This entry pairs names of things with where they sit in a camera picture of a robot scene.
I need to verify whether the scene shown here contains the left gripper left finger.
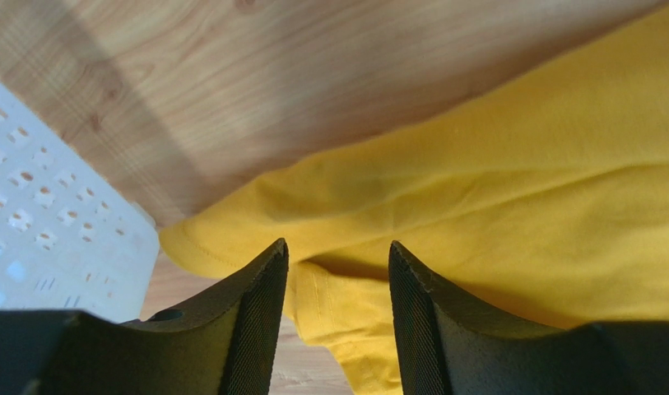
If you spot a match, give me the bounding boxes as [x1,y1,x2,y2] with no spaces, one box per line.
[0,239,289,394]

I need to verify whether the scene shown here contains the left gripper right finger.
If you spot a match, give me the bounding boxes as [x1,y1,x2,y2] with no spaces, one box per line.
[388,242,669,394]

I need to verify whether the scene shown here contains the yellow t-shirt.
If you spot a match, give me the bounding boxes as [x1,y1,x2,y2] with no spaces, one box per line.
[160,5,669,394]

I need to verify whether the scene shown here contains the white plastic basket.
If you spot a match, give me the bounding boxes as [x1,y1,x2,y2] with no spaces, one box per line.
[0,82,160,323]

